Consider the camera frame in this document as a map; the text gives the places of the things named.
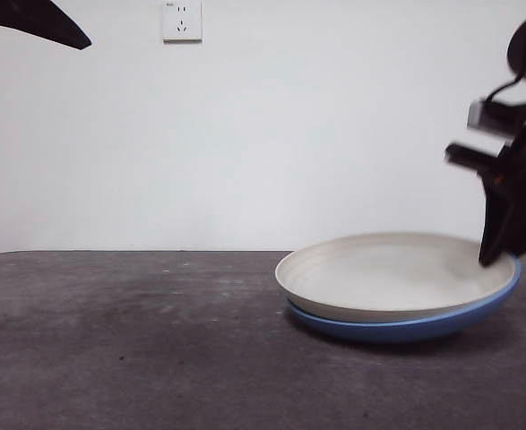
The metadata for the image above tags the white round plate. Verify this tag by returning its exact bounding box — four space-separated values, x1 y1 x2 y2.
274 230 518 323

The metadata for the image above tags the blue round plate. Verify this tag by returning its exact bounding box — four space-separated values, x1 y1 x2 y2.
287 257 523 345

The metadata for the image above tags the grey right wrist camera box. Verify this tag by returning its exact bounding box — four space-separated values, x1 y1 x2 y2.
467 100 514 140

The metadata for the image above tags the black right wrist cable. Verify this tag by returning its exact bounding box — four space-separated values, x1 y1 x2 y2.
486 71 526 107

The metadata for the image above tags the white wall socket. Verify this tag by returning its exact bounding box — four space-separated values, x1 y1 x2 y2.
162 1 203 45

